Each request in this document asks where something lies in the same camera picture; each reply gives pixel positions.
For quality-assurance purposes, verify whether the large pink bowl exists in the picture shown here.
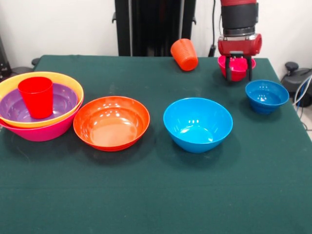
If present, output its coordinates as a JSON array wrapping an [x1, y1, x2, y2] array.
[[0, 96, 85, 142]]

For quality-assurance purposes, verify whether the black hanging cable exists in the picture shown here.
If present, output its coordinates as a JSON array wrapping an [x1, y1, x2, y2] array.
[[209, 0, 223, 58]]

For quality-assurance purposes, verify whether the dark green table cloth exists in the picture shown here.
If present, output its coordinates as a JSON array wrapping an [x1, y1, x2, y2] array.
[[0, 55, 312, 234]]

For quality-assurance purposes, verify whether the black office chair base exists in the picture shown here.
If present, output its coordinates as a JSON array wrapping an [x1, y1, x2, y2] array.
[[9, 58, 41, 74], [280, 62, 312, 108]]

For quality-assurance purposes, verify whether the red cup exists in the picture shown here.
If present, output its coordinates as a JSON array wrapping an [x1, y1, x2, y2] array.
[[18, 76, 54, 119]]

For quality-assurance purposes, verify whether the large orange bowl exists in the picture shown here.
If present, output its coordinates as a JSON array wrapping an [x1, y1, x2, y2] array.
[[0, 71, 84, 129]]

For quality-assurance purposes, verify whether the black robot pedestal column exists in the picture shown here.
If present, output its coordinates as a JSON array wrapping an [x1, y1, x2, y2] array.
[[112, 0, 197, 57]]

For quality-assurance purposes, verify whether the blue cable bundle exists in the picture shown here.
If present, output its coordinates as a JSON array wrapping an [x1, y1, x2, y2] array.
[[292, 75, 312, 109]]

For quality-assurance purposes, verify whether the red-orange bowl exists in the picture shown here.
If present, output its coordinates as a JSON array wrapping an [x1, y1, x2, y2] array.
[[73, 96, 151, 152]]

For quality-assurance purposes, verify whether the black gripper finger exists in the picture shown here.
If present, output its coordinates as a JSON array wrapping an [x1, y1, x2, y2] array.
[[245, 56, 253, 81], [225, 55, 232, 81]]

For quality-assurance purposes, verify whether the purple bowl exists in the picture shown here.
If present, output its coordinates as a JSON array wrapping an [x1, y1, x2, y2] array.
[[0, 82, 78, 123]]

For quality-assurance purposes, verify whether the small pink bowl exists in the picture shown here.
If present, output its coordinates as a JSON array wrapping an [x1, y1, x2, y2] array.
[[217, 55, 256, 82]]

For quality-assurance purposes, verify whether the orange cup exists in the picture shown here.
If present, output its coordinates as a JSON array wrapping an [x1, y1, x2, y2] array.
[[170, 38, 199, 72]]

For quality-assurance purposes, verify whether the light blue bowl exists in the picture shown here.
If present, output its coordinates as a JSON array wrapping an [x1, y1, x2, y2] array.
[[163, 97, 234, 154]]

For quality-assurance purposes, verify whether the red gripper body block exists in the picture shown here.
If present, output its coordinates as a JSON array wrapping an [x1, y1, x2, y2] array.
[[217, 33, 263, 58]]

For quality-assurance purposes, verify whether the small dark blue bowl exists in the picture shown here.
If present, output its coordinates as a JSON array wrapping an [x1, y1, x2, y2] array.
[[245, 79, 290, 115]]

